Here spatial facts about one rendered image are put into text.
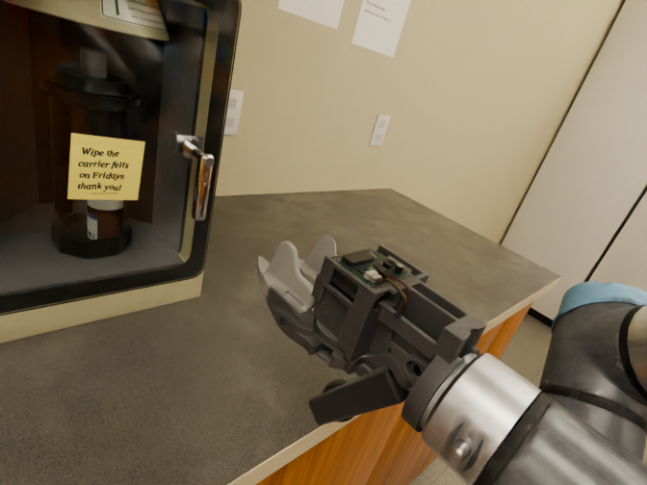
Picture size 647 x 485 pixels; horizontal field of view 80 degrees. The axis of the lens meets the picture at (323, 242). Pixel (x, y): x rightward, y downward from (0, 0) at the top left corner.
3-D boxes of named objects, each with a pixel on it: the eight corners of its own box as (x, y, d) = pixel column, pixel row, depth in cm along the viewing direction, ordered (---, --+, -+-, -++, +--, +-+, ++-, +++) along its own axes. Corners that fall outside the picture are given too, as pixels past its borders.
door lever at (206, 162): (193, 205, 55) (174, 206, 53) (200, 139, 51) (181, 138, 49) (211, 221, 52) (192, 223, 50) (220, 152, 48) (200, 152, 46)
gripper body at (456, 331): (377, 240, 35) (503, 319, 28) (350, 316, 38) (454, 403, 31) (315, 251, 29) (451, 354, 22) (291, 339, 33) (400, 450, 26)
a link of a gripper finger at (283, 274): (270, 216, 37) (341, 263, 33) (258, 268, 40) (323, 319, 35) (244, 220, 35) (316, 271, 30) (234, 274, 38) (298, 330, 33)
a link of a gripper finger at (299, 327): (296, 277, 37) (366, 330, 32) (291, 293, 38) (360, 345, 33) (257, 290, 33) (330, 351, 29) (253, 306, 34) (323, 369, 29)
